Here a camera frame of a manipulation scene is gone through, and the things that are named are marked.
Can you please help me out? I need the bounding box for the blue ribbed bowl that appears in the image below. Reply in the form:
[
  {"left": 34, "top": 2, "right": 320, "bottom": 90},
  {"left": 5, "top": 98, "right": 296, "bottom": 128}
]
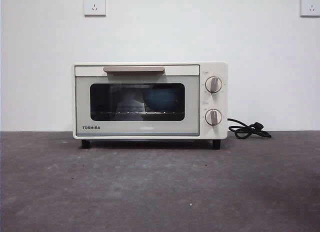
[{"left": 141, "top": 88, "right": 176, "bottom": 113}]

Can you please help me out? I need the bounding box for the oven door with beige handle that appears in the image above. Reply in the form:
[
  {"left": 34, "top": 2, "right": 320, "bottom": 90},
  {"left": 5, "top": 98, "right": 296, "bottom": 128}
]
[{"left": 74, "top": 64, "right": 200, "bottom": 138}]

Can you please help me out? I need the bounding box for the beige oven knob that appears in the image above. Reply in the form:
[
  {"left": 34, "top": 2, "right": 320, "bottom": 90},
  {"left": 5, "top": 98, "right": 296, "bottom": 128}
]
[
  {"left": 204, "top": 108, "right": 223, "bottom": 126},
  {"left": 204, "top": 76, "right": 224, "bottom": 94}
]

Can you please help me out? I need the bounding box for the cream white toaster oven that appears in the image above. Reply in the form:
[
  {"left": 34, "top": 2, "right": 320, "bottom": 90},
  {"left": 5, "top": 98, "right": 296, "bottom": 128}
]
[{"left": 71, "top": 61, "right": 229, "bottom": 150}]

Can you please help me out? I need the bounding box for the metal oven wire rack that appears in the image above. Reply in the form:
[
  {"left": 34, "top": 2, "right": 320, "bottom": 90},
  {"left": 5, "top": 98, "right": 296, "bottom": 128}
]
[{"left": 96, "top": 111, "right": 176, "bottom": 116}]

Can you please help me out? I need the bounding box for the black oven power cable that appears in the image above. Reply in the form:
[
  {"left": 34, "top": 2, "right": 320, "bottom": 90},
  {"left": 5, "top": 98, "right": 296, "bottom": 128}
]
[{"left": 226, "top": 117, "right": 273, "bottom": 140}]

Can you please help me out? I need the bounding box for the white wall socket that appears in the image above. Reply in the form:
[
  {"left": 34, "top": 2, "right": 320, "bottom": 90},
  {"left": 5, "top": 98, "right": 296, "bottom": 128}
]
[
  {"left": 83, "top": 0, "right": 107, "bottom": 18},
  {"left": 299, "top": 0, "right": 320, "bottom": 18}
]

